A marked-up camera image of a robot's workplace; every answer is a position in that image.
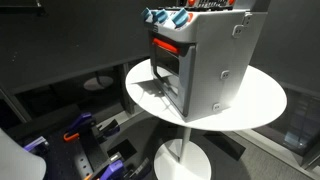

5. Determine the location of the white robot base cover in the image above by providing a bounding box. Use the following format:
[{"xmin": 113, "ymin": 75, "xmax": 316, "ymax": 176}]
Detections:
[{"xmin": 0, "ymin": 129, "xmax": 46, "ymax": 180}]

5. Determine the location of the grey toy stove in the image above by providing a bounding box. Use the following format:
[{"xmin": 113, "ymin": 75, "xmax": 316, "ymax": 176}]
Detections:
[{"xmin": 143, "ymin": 0, "xmax": 271, "ymax": 121}]

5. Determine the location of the bottom grey side button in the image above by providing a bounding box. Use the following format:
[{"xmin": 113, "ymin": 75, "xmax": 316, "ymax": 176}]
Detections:
[{"xmin": 212, "ymin": 103, "xmax": 221, "ymax": 112}]

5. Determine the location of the grey side button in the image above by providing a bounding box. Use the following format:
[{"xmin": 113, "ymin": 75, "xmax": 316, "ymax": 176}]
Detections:
[
  {"xmin": 212, "ymin": 103, "xmax": 221, "ymax": 112},
  {"xmin": 232, "ymin": 25, "xmax": 244, "ymax": 38},
  {"xmin": 220, "ymin": 70, "xmax": 230, "ymax": 80}
]

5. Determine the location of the middle grey side button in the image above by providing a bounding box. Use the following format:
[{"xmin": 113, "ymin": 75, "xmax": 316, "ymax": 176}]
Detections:
[{"xmin": 220, "ymin": 70, "xmax": 230, "ymax": 80}]

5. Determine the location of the middle blue stove knob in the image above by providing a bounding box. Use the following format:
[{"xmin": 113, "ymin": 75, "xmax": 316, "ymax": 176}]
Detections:
[{"xmin": 155, "ymin": 9, "xmax": 168, "ymax": 23}]

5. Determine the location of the blue stove knob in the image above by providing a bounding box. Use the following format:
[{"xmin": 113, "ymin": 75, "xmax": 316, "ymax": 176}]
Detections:
[
  {"xmin": 155, "ymin": 9, "xmax": 168, "ymax": 23},
  {"xmin": 172, "ymin": 8, "xmax": 189, "ymax": 28},
  {"xmin": 141, "ymin": 8, "xmax": 153, "ymax": 22}
]

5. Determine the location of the right blue stove knob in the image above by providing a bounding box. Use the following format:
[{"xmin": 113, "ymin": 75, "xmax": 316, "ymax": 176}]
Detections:
[{"xmin": 172, "ymin": 8, "xmax": 189, "ymax": 28}]

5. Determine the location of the left blue stove knob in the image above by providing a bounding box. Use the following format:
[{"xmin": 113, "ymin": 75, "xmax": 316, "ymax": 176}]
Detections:
[{"xmin": 141, "ymin": 8, "xmax": 153, "ymax": 22}]

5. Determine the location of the top grey side button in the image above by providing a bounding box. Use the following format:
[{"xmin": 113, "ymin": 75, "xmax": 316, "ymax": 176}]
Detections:
[{"xmin": 232, "ymin": 25, "xmax": 244, "ymax": 38}]

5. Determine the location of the purple clamp upper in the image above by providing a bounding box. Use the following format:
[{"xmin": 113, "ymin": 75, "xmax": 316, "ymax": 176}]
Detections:
[{"xmin": 67, "ymin": 112, "xmax": 95, "ymax": 132}]

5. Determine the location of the purple clamp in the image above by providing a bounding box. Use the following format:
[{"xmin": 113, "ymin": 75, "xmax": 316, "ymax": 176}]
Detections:
[
  {"xmin": 23, "ymin": 136, "xmax": 49, "ymax": 154},
  {"xmin": 99, "ymin": 160, "xmax": 124, "ymax": 180},
  {"xmin": 67, "ymin": 112, "xmax": 95, "ymax": 132}
]

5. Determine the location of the purple clamp bottom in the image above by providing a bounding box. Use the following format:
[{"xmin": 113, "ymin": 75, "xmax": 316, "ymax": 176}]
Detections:
[{"xmin": 99, "ymin": 160, "xmax": 124, "ymax": 180}]

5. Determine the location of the orange clamp lever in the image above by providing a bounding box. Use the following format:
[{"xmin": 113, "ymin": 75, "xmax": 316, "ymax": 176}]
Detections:
[{"xmin": 63, "ymin": 133, "xmax": 80, "ymax": 142}]

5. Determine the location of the round white side table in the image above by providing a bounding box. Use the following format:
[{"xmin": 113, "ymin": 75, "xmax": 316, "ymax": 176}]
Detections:
[{"xmin": 125, "ymin": 60, "xmax": 287, "ymax": 180}]

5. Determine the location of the purple clamp left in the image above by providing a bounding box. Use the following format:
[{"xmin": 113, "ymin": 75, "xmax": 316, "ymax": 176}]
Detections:
[{"xmin": 23, "ymin": 136, "xmax": 49, "ymax": 154}]

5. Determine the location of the orange oven door handle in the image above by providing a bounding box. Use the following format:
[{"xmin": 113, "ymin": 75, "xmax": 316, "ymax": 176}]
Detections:
[{"xmin": 152, "ymin": 38, "xmax": 179, "ymax": 54}]

